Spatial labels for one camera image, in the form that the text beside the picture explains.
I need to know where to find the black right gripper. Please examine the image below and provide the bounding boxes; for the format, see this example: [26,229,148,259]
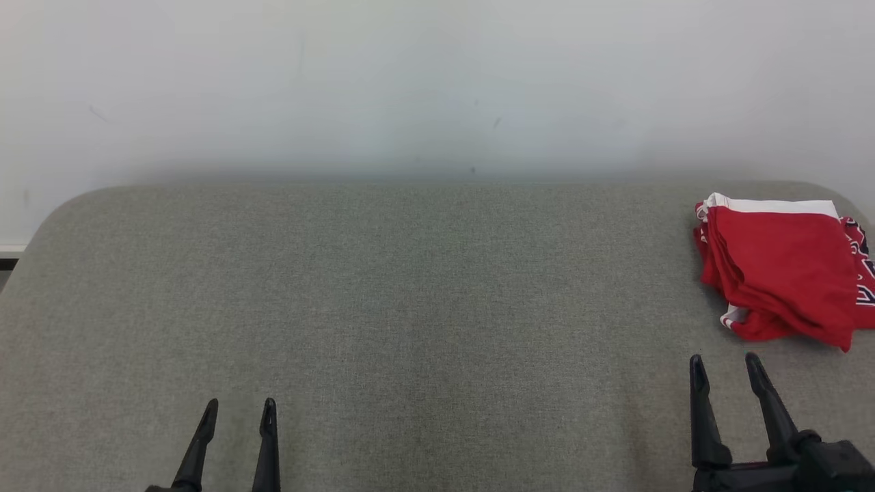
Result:
[689,353,875,492]

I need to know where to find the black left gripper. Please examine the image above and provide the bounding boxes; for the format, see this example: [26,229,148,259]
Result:
[144,398,282,492]

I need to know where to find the red shorts with white stripe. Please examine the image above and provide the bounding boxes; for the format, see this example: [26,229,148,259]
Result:
[693,192,864,353]

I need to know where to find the red Bulls basketball jersey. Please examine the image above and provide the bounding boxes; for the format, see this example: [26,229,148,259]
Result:
[839,216,875,330]

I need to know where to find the grey fabric sofa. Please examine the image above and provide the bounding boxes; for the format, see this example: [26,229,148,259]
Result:
[0,180,875,492]

